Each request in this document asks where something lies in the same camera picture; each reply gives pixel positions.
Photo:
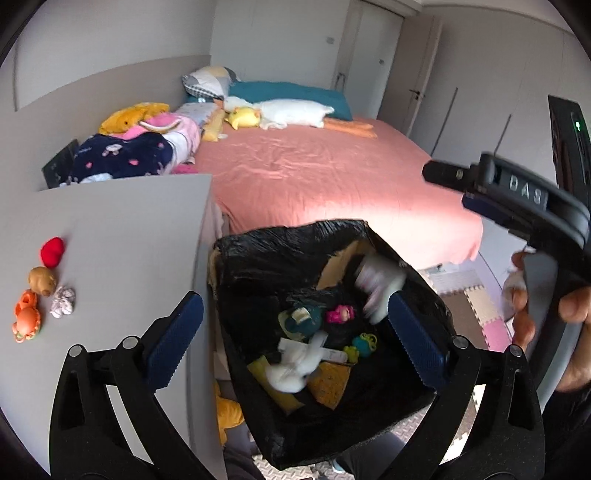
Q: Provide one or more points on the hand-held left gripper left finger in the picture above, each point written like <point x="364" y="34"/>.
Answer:
<point x="178" y="334"/>

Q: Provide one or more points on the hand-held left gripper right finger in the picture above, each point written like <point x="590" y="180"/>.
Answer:
<point x="415" y="337"/>

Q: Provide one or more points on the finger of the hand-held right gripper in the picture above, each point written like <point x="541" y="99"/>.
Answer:
<point x="487" y="207"/>
<point x="450" y="174"/>

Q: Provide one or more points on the green yellow frog toy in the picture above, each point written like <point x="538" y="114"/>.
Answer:
<point x="362" y="345"/>

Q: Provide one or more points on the pink toy figure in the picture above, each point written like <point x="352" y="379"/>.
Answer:
<point x="340" y="314"/>

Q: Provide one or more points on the long white carton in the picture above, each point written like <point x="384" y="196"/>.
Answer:
<point x="334" y="355"/>

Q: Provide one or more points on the cardboard bin with black bag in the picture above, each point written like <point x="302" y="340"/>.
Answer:
<point x="249" y="286"/>

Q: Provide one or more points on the yellow snack packet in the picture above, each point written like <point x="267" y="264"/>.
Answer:
<point x="258" y="369"/>

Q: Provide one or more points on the yellow printed paper bag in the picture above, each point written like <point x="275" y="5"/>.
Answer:
<point x="328" y="383"/>

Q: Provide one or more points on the teal grey toy figure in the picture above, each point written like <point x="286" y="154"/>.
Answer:
<point x="295" y="325"/>

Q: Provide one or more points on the white plush toy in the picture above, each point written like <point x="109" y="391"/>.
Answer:
<point x="291" y="371"/>

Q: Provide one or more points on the person's right forearm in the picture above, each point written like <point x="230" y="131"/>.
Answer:
<point x="568" y="429"/>

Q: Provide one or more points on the person's right hand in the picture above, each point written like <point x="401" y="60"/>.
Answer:
<point x="521" y="318"/>

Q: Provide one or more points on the grey panelled wardrobe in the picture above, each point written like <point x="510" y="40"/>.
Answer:
<point x="475" y="120"/>

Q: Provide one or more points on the pastel foam floor mat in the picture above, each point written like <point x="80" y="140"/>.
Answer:
<point x="480" y="304"/>

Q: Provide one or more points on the mustard plush cushion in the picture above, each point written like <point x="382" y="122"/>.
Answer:
<point x="228" y="413"/>

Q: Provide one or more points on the grey room door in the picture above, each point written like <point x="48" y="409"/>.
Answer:
<point x="411" y="69"/>

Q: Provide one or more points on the small white pink toy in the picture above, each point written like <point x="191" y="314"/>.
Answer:
<point x="62" y="302"/>

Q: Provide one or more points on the pink bed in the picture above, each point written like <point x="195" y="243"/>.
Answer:
<point x="323" y="175"/>

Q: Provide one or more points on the person's leg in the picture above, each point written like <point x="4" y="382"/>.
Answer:
<point x="369" y="466"/>

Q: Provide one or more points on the brown potato toy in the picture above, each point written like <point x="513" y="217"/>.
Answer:
<point x="41" y="279"/>

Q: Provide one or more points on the red heart toy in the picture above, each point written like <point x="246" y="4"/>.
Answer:
<point x="52" y="251"/>

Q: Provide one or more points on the white wardrobe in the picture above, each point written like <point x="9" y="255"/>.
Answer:
<point x="369" y="46"/>

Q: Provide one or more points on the orange crab toy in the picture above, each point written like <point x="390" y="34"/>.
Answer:
<point x="27" y="318"/>

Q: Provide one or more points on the white goose plush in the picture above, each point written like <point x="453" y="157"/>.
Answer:
<point x="291" y="110"/>

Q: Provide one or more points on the teal pillow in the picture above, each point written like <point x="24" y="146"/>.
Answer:
<point x="295" y="92"/>

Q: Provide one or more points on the navy printed blanket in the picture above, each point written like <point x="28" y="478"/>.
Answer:
<point x="134" y="157"/>

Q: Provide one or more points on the pink cloth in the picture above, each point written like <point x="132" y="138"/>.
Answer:
<point x="182" y="134"/>

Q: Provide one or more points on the yellow long pillow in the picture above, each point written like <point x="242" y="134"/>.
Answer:
<point x="213" y="127"/>

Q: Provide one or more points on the yellow duck plush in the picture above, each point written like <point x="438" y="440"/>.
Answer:
<point x="242" y="117"/>

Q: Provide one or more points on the grey patterned pillow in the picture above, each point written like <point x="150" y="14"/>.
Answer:
<point x="194" y="113"/>

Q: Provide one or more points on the yellow plush toy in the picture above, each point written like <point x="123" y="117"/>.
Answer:
<point x="129" y="117"/>

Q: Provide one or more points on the checkered pillow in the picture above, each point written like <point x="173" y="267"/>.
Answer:
<point x="207" y="81"/>

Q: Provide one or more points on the black wall socket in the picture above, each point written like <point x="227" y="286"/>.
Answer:
<point x="60" y="166"/>

